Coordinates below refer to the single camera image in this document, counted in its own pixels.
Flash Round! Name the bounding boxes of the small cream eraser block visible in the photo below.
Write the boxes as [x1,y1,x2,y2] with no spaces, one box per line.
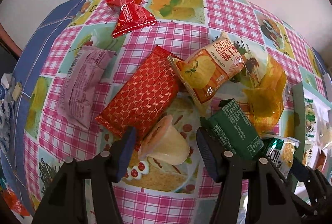
[12,82,22,102]

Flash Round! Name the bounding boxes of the green round biscuit packet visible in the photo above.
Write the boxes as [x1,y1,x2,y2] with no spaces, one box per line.
[304,98,317,139]

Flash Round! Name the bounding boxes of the pink snack packet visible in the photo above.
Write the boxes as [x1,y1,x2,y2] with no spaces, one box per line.
[57,46,115,130]

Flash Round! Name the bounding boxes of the colourful clutter on floor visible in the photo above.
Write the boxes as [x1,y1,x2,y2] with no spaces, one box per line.
[1,183,30,216]

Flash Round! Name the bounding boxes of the cream jelly cup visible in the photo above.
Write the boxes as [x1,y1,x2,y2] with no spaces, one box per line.
[138,114,190,165]

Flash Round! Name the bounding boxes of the blue striped cloth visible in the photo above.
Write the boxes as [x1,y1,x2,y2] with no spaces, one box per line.
[1,0,86,215]

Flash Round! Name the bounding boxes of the green snack packet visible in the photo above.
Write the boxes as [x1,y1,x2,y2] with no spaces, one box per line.
[200,99,263,160]

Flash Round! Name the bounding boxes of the white teal tray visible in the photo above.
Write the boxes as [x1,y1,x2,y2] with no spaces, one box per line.
[292,81,331,183]

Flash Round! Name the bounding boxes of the pink checkered fruit tablecloth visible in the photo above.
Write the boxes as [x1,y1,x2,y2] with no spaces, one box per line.
[24,0,326,223]

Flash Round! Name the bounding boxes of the red gold patterned packet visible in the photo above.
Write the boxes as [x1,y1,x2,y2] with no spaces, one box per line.
[95,46,181,150]

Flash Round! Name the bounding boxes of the yellow transparent snack packet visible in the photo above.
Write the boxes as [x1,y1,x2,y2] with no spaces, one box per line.
[243,55,289,136]

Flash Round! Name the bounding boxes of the dark red snack packet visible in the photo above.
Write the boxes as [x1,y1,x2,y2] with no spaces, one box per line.
[315,150,327,171]

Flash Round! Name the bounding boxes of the red twisted candy packet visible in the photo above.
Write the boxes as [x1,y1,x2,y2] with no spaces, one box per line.
[105,0,157,38]

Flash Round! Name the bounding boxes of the crumpled blue white wrapper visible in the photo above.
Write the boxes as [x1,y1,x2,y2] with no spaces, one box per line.
[1,73,16,154]

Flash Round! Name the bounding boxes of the white green cracker packet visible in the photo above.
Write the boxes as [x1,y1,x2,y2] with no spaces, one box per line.
[262,134,300,179]

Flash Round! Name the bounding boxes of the clear bread packet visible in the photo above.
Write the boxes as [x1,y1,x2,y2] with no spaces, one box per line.
[316,106,331,150]

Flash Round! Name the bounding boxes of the orange potato chip packet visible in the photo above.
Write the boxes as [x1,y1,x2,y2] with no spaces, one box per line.
[167,31,244,117]

